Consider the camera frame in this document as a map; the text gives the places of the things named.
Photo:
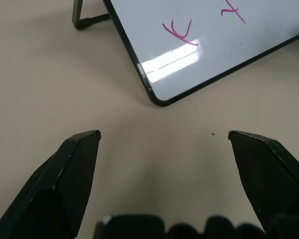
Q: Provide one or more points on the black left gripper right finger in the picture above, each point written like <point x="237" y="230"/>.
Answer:
<point x="266" y="179"/>

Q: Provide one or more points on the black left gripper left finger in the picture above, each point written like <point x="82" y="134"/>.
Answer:
<point x="64" y="184"/>

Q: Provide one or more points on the black-framed whiteboard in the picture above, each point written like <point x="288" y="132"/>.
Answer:
<point x="204" y="47"/>

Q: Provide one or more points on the black whiteboard stand leg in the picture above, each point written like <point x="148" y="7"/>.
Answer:
<point x="83" y="17"/>

